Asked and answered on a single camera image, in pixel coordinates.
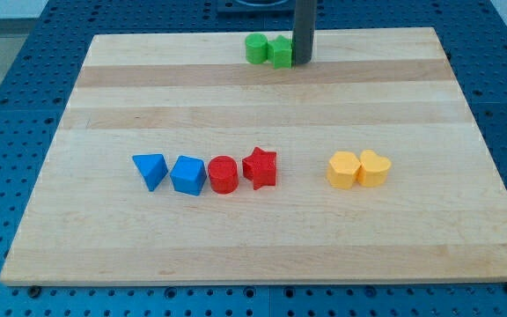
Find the blue cube block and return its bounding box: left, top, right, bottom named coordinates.
left=170, top=156, right=206, bottom=195

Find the wooden board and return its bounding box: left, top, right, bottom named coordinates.
left=0, top=27, right=507, bottom=286

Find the red star block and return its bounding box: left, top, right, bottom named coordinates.
left=242, top=147, right=277, bottom=190

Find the red cylinder block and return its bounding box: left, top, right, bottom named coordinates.
left=208, top=156, right=239, bottom=195

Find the yellow hexagon block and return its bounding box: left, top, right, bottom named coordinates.
left=326, top=151, right=361, bottom=189

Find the blue triangle block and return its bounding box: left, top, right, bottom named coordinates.
left=132, top=153, right=168, bottom=192

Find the green star block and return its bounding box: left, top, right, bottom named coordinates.
left=267, top=35, right=292, bottom=69

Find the green cylinder block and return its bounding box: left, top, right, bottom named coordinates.
left=245, top=33, right=268, bottom=64

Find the yellow heart block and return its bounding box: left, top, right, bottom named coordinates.
left=357, top=150, right=392, bottom=188

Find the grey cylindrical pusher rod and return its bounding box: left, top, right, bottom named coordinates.
left=292, top=0, right=317, bottom=65

